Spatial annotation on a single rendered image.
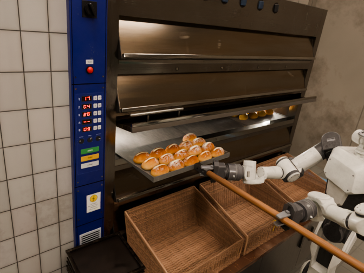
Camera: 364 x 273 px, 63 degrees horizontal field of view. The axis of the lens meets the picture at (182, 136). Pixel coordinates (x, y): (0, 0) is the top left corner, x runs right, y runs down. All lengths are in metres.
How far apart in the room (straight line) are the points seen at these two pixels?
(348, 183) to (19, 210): 1.50
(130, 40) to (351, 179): 1.20
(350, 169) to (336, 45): 3.43
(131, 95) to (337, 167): 1.07
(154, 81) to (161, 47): 0.18
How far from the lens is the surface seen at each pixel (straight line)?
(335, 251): 1.25
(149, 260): 1.71
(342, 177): 1.60
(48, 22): 1.31
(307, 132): 5.07
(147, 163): 1.47
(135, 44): 1.46
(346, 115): 4.80
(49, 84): 1.34
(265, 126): 2.49
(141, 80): 1.55
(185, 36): 1.66
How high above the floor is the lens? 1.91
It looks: 22 degrees down
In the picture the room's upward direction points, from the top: 7 degrees clockwise
